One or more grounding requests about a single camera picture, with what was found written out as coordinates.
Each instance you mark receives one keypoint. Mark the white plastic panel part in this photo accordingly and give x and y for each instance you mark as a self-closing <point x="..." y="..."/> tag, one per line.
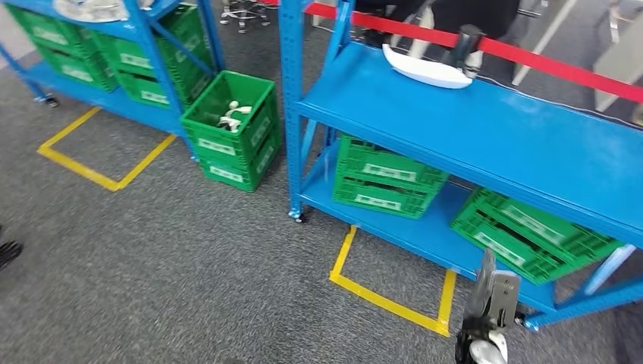
<point x="427" y="70"/>

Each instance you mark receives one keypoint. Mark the black round stool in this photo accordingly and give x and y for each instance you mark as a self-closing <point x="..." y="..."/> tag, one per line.
<point x="243" y="12"/>

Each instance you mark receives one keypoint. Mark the white desk panel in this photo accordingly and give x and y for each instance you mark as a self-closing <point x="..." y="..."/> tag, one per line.
<point x="545" y="40"/>
<point x="623" y="65"/>

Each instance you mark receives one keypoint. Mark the black stanchion post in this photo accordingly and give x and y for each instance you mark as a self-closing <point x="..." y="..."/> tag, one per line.
<point x="464" y="48"/>

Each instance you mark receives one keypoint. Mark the green open plastic crate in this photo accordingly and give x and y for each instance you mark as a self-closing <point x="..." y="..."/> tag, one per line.
<point x="221" y="143"/>

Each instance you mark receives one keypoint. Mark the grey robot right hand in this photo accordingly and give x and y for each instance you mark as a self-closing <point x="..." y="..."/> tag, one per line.
<point x="483" y="286"/>

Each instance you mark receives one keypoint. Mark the silver plastic wheel cover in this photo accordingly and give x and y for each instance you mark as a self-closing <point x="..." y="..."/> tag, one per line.
<point x="90" y="10"/>

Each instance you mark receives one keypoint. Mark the blue metal shelf rack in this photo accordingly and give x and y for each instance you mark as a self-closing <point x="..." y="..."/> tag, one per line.
<point x="125" y="105"/>
<point x="452" y="125"/>

